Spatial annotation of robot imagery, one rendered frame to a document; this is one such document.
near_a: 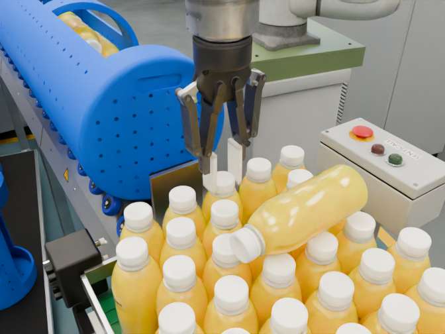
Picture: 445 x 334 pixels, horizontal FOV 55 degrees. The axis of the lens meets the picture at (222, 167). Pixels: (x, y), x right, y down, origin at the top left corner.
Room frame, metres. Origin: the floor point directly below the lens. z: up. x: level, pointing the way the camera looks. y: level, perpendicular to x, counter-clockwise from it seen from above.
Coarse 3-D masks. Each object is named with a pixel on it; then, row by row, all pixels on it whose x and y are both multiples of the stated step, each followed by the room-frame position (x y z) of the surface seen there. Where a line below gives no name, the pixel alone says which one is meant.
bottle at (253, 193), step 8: (248, 176) 0.56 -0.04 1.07; (240, 184) 0.57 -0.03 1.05; (248, 184) 0.56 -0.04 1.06; (256, 184) 0.55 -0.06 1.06; (264, 184) 0.55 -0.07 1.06; (272, 184) 0.56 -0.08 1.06; (240, 192) 0.56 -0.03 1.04; (248, 192) 0.55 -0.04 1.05; (256, 192) 0.54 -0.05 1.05; (264, 192) 0.55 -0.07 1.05; (272, 192) 0.55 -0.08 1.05; (248, 200) 0.54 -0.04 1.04; (256, 200) 0.54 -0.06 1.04; (264, 200) 0.54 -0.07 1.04; (248, 208) 0.54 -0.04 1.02; (256, 208) 0.54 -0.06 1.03; (248, 216) 0.54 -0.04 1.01
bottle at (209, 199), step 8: (208, 192) 0.54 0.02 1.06; (232, 192) 0.52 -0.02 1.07; (208, 200) 0.52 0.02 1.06; (216, 200) 0.51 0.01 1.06; (232, 200) 0.52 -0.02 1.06; (240, 200) 0.53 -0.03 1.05; (208, 208) 0.51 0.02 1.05; (240, 208) 0.52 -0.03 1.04; (208, 216) 0.51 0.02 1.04; (240, 216) 0.52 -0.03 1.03
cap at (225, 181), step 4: (220, 172) 0.55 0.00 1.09; (224, 172) 0.55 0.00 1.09; (228, 172) 0.55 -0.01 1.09; (220, 176) 0.54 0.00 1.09; (224, 176) 0.54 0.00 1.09; (228, 176) 0.54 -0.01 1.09; (232, 176) 0.54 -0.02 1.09; (220, 180) 0.53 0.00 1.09; (224, 180) 0.53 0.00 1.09; (228, 180) 0.53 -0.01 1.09; (232, 180) 0.53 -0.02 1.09; (220, 184) 0.52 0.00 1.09; (224, 184) 0.52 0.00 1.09; (228, 184) 0.52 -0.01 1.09; (232, 184) 0.52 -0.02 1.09; (220, 188) 0.51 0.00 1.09; (224, 188) 0.51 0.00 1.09; (228, 188) 0.52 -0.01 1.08; (232, 188) 0.52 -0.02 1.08; (220, 192) 0.51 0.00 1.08; (224, 192) 0.51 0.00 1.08; (228, 192) 0.52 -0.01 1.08
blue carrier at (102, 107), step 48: (0, 0) 1.24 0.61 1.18; (48, 0) 1.41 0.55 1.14; (48, 48) 0.83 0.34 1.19; (144, 48) 0.70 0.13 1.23; (48, 96) 0.75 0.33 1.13; (96, 96) 0.61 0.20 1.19; (144, 96) 0.65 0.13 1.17; (96, 144) 0.60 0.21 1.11; (144, 144) 0.65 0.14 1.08; (144, 192) 0.64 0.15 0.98
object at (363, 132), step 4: (352, 128) 0.66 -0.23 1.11; (356, 128) 0.65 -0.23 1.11; (360, 128) 0.65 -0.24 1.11; (364, 128) 0.65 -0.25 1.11; (368, 128) 0.65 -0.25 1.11; (352, 132) 0.64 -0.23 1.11; (356, 132) 0.64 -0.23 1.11; (360, 132) 0.64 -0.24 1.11; (364, 132) 0.64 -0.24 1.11; (368, 132) 0.64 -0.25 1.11; (372, 132) 0.64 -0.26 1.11; (356, 136) 0.64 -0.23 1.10; (360, 136) 0.63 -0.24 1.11; (364, 136) 0.63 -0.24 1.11; (368, 136) 0.63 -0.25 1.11
